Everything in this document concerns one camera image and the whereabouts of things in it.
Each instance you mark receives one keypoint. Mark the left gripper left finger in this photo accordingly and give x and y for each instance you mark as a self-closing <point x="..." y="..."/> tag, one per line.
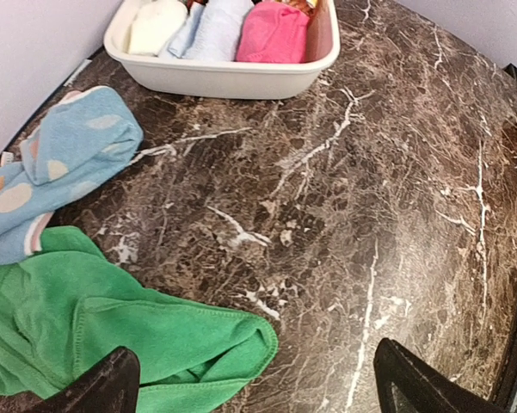
<point x="111" y="385"/>

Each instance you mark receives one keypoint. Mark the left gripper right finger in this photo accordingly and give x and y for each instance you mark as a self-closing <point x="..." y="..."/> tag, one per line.
<point x="406" y="383"/>

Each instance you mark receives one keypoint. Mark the green towel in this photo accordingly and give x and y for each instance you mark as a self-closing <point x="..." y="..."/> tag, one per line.
<point x="64" y="309"/>

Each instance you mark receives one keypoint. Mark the light blue patterned towel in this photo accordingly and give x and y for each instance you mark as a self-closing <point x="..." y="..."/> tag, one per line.
<point x="82" y="141"/>

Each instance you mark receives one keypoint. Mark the white plastic basin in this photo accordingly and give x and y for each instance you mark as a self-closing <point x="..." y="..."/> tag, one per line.
<point x="227" y="80"/>

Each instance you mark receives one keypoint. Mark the cream rolled towel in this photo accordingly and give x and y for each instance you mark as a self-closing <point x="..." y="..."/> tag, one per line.
<point x="153" y="26"/>

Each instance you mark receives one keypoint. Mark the lavender rolled towel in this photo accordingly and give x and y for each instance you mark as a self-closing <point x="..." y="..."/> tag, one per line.
<point x="211" y="31"/>

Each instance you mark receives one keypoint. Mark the pink rolled towel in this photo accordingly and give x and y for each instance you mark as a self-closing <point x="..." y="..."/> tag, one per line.
<point x="273" y="33"/>

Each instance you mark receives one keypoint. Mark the orange patterned rolled towel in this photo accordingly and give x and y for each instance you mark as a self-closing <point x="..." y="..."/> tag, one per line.
<point x="308" y="7"/>

